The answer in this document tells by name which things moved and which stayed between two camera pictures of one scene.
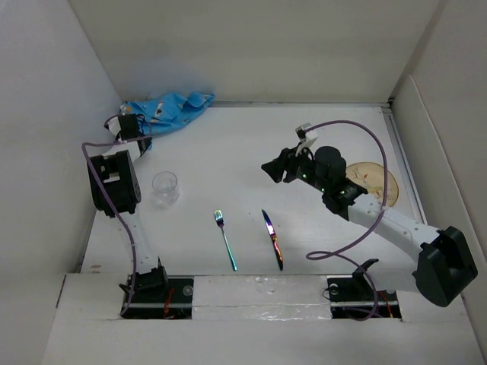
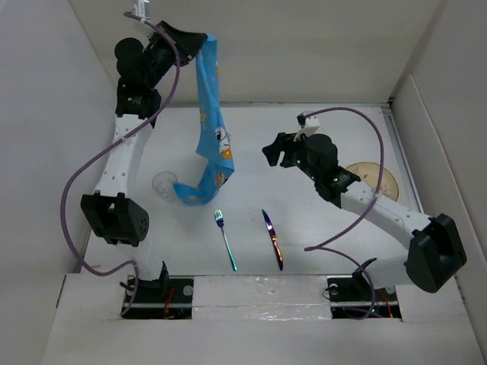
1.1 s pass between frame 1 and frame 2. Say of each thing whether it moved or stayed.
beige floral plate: stayed
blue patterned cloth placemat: moved
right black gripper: moved
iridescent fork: stayed
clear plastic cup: stayed
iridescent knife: stayed
